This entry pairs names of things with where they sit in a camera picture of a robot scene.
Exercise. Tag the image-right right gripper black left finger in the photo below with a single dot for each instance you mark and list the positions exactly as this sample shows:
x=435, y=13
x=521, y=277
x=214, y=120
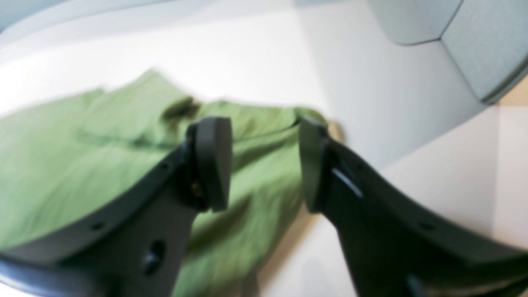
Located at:
x=133, y=246

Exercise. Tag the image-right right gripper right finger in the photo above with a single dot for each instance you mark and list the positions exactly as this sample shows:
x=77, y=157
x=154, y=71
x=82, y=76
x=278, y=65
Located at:
x=394, y=247

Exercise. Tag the green t-shirt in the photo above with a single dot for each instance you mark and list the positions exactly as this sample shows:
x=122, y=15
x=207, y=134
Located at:
x=64, y=159

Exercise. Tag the grey panel at corner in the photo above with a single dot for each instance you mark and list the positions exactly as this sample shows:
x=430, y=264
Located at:
x=486, y=39

